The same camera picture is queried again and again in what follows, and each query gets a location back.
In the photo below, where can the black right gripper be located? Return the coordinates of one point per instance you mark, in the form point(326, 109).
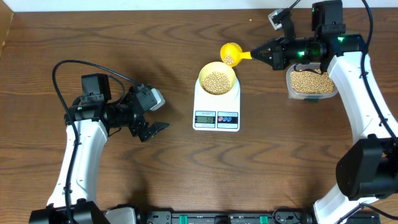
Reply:
point(277, 60)

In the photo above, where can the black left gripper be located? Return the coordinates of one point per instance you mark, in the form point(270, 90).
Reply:
point(137, 111)

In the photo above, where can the yellow plastic measuring scoop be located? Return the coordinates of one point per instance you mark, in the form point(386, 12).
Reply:
point(232, 54)

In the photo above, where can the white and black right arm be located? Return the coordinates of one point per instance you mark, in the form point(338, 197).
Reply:
point(368, 171)

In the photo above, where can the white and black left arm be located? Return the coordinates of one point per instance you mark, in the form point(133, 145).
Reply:
point(88, 122)

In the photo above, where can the pale yellow bowl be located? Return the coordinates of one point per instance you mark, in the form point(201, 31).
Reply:
point(217, 78)

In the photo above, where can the white digital kitchen scale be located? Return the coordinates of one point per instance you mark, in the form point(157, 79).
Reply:
point(217, 112)

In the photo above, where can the clear container of soybeans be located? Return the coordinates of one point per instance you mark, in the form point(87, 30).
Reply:
point(306, 82)

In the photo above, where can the brown cardboard panel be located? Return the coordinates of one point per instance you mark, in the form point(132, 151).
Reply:
point(6, 17)

